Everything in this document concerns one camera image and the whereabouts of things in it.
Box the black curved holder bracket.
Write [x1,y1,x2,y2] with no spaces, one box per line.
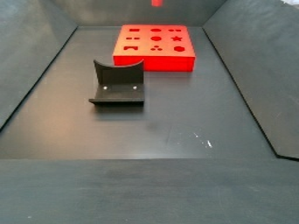
[88,60,145,105]

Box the red shape sorter block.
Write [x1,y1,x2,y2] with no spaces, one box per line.
[112,24,196,72]

